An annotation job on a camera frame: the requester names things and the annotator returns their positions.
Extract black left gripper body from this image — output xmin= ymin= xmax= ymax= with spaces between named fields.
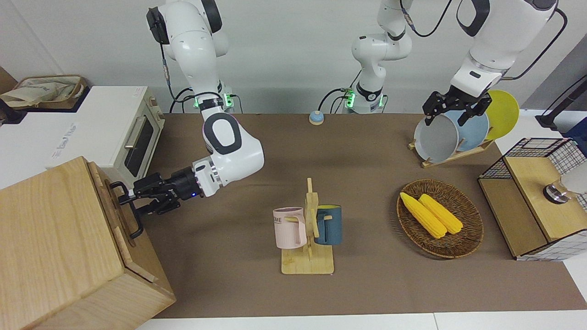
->
xmin=431 ymin=87 xmax=494 ymax=116

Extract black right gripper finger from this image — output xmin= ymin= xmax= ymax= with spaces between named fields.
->
xmin=118 ymin=173 xmax=164 ymax=198
xmin=138 ymin=197 xmax=180 ymax=215

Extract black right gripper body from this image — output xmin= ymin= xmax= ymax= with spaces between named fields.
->
xmin=158 ymin=167 xmax=199 ymax=202

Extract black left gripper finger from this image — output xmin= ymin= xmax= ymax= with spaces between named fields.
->
xmin=457 ymin=104 xmax=481 ymax=127
xmin=423 ymin=94 xmax=442 ymax=126

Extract black metal drawer handle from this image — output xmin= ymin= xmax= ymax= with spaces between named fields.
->
xmin=110 ymin=182 xmax=145 ymax=240

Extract wooden drawer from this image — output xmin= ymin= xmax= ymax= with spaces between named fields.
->
xmin=87 ymin=160 xmax=159 ymax=282

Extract light blue plate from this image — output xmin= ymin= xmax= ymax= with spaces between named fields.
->
xmin=447 ymin=108 xmax=489 ymax=152

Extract grey plate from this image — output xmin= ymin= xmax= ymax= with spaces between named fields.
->
xmin=414 ymin=114 xmax=460 ymax=164

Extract yellow plate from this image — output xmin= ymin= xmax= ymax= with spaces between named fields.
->
xmin=486 ymin=90 xmax=520 ymax=140

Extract wooden plate rack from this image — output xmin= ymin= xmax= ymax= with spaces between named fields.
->
xmin=409 ymin=137 xmax=496 ymax=169

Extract white toaster oven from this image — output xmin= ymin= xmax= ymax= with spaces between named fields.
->
xmin=0 ymin=86 xmax=165 ymax=188

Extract black stand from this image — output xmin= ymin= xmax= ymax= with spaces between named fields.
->
xmin=534 ymin=76 xmax=587 ymax=130

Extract yellow corn cob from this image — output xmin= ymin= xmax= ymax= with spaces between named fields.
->
xmin=400 ymin=192 xmax=448 ymax=239
xmin=418 ymin=194 xmax=464 ymax=235

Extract pink mug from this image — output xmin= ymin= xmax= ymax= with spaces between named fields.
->
xmin=273 ymin=207 xmax=308 ymax=249

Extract light wooden cabinet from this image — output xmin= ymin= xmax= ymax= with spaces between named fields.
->
xmin=0 ymin=156 xmax=177 ymax=330

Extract brown wicker basket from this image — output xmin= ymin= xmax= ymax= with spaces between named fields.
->
xmin=397 ymin=179 xmax=484 ymax=259

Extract blurry white metal-ringed device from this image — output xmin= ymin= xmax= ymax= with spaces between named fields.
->
xmin=543 ymin=172 xmax=587 ymax=205

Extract basket with beige bag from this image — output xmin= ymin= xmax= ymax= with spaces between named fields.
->
xmin=0 ymin=75 xmax=88 ymax=110

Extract wooden mug tree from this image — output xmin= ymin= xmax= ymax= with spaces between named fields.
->
xmin=281 ymin=178 xmax=335 ymax=275

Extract dark blue mug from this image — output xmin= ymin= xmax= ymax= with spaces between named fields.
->
xmin=314 ymin=205 xmax=343 ymax=245

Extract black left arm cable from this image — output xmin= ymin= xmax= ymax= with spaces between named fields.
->
xmin=400 ymin=0 xmax=568 ymax=81

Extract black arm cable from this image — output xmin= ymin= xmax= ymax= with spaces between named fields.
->
xmin=400 ymin=0 xmax=568 ymax=81
xmin=158 ymin=44 xmax=199 ymax=113

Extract black base cable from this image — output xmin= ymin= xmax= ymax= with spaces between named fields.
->
xmin=319 ymin=87 xmax=356 ymax=114

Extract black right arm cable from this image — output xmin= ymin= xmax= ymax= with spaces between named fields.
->
xmin=158 ymin=44 xmax=199 ymax=113

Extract wooden wire mesh shelf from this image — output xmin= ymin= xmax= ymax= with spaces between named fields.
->
xmin=478 ymin=137 xmax=587 ymax=262

